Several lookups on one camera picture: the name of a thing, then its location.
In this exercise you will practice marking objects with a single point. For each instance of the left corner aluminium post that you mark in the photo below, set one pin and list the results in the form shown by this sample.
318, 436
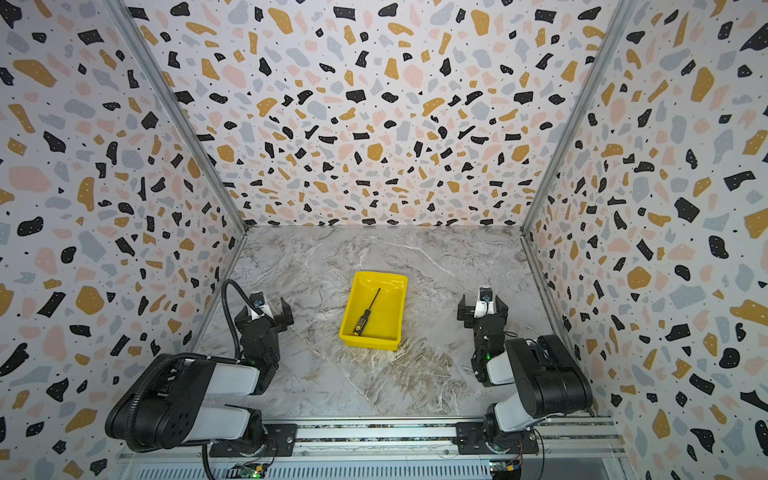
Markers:
122, 19

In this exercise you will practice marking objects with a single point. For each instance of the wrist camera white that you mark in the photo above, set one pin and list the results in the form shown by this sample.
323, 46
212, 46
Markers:
485, 304
259, 307

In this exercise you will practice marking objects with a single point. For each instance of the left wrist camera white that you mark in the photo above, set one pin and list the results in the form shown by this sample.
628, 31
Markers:
259, 307

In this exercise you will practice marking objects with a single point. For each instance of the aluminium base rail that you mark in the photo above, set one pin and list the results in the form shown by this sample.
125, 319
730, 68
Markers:
577, 447

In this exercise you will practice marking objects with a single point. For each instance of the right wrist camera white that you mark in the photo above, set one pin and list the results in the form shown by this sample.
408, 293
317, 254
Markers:
485, 304

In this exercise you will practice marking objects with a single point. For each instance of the yellow plastic bin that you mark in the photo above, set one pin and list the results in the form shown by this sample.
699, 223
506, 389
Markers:
384, 328

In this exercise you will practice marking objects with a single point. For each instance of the corner aluminium post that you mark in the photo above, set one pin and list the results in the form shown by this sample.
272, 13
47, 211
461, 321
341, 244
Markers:
122, 19
603, 57

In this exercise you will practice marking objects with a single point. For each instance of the right corner aluminium post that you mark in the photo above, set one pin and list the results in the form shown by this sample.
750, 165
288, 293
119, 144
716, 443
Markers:
603, 57

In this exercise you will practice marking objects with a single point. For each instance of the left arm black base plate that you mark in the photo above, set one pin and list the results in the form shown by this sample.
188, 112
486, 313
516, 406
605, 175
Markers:
272, 440

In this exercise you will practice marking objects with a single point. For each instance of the black screwdriver yellow tip handle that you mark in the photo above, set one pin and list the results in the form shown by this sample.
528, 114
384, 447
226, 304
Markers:
364, 318

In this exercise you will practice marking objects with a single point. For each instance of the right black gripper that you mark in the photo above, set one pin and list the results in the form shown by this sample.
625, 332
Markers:
505, 313

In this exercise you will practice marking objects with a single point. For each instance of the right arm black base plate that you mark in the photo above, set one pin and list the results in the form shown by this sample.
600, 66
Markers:
476, 438

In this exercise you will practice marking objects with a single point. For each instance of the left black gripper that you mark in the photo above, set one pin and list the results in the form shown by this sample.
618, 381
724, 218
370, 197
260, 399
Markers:
285, 316

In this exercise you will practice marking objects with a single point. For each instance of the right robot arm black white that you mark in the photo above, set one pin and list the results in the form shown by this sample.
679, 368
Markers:
547, 380

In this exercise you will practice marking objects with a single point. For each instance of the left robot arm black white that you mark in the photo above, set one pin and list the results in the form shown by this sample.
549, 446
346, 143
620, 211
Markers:
165, 408

